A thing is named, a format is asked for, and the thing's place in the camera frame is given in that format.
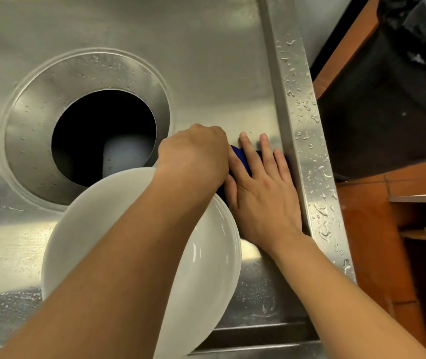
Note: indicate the person's left hand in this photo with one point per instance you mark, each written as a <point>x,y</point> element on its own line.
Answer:
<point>194,156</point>

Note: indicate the person's right hand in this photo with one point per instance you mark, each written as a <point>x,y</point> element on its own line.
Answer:
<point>265,209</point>

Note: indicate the person's right middle finger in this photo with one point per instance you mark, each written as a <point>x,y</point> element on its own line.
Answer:
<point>269,156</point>

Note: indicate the person's right thumb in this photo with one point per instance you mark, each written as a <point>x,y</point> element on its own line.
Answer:
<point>231,191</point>

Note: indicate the blue cloth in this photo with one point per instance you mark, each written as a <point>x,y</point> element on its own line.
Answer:
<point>241,157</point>

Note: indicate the white plate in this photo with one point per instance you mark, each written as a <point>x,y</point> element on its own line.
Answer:
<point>205,280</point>

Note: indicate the person's right forearm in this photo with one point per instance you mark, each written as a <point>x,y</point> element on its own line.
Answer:
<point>340,310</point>

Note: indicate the person's left forearm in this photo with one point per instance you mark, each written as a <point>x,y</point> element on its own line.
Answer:
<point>116,280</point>

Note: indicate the stainless steel sink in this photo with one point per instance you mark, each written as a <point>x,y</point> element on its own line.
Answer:
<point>213,63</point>

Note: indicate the white drain pipe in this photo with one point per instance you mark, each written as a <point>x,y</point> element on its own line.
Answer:
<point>125,153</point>

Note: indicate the black trash bin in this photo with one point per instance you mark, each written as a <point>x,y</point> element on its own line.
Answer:
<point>385,100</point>

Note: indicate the metal shelf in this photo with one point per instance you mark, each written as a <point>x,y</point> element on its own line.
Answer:
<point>422,198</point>

